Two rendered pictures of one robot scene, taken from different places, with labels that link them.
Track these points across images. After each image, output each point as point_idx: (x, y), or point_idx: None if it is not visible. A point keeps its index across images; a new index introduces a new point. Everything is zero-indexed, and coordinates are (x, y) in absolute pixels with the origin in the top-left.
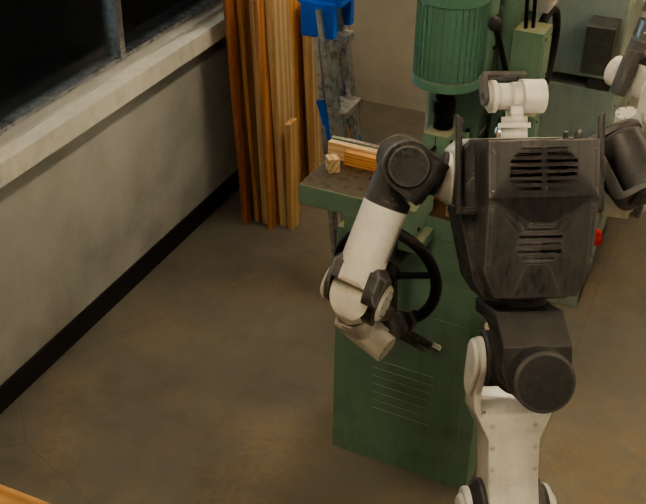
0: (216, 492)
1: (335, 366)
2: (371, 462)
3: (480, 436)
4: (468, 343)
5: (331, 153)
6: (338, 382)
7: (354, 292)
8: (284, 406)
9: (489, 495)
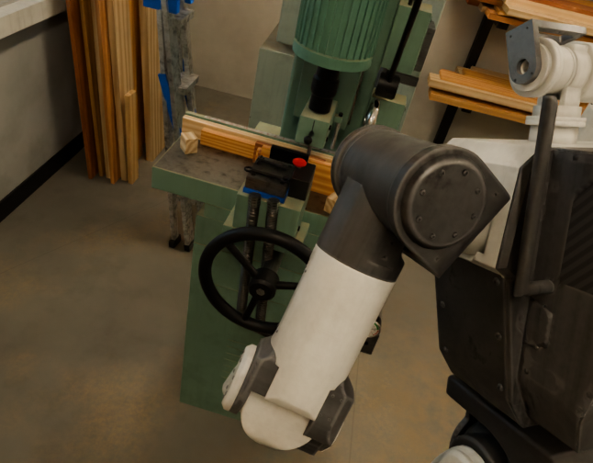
0: None
1: (185, 343)
2: (217, 418)
3: None
4: (448, 456)
5: (185, 130)
6: (188, 355)
7: (290, 413)
8: (131, 362)
9: None
